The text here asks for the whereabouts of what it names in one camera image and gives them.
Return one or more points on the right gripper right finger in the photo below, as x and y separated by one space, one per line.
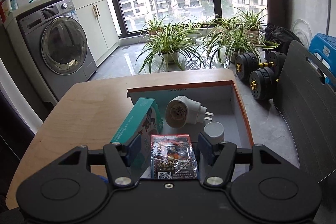
220 157

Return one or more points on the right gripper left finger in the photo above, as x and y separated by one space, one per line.
118 160

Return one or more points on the white pill bottle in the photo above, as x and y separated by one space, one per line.
215 132

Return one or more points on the red card box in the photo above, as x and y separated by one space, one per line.
172 157

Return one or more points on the teal bandage box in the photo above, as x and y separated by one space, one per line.
135 132

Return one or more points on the white plug-in diffuser device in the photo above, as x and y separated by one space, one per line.
182 110

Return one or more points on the blue card box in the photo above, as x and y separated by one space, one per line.
95 179

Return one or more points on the orange-rimmed cardboard box lid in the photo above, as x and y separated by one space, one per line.
220 98

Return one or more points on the black dumbbell yellow bar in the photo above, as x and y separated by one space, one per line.
262 78

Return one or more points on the dark grey chair back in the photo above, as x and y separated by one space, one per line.
305 97

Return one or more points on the front right spider plant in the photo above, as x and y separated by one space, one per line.
225 42

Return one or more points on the spider plant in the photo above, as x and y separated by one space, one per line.
153 26
166 46
250 20
225 42

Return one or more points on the front left spider plant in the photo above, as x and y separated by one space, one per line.
166 46

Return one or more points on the grey front-load washing machine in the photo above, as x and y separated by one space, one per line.
58 45

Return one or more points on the black bag on floor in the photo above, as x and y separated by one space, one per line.
280 35

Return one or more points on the back right spider plant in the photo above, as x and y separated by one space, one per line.
250 20

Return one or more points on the back left spider plant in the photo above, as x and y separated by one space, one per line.
153 26

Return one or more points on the blue plastic stool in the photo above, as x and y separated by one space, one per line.
323 47

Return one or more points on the white round fan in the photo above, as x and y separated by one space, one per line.
302 30

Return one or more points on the white cabinet with countertop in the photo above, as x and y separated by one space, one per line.
96 20

